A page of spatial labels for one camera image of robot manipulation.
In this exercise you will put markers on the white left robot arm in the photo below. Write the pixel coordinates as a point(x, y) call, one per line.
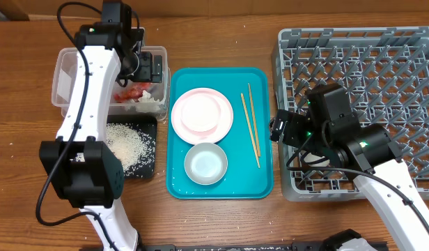
point(80, 166)

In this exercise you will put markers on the wooden chopstick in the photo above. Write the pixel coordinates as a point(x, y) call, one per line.
point(250, 129)
point(254, 119)

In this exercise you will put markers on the teal plastic tray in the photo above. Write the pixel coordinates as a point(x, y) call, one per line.
point(243, 179)

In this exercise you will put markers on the white rice pile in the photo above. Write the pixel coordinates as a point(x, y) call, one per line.
point(127, 148)

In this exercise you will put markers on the right wooden chopstick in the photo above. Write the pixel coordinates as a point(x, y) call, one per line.
point(254, 119)

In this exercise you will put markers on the left wooden chopstick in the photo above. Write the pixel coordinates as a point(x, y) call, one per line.
point(250, 129)

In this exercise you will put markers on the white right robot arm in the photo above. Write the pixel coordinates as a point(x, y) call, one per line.
point(368, 156)

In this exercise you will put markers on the grey small bowl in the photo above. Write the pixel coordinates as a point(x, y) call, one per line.
point(206, 163)

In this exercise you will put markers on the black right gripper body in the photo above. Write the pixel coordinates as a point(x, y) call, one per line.
point(297, 127)

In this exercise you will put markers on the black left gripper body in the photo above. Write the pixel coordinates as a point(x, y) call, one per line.
point(145, 71)

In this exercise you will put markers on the black plastic tray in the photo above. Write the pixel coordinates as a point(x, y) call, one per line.
point(145, 122)

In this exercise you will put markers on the pink plate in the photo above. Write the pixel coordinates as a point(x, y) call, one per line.
point(212, 136)

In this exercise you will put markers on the white cup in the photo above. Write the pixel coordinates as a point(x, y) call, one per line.
point(315, 161)

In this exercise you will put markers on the clear plastic bin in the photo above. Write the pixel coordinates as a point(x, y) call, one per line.
point(64, 80)

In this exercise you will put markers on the red snack wrapper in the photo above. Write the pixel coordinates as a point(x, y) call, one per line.
point(135, 92)

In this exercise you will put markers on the white tissue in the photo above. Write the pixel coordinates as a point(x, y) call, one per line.
point(145, 104)

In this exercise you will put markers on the grey dishwasher rack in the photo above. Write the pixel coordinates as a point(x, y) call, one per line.
point(384, 70)

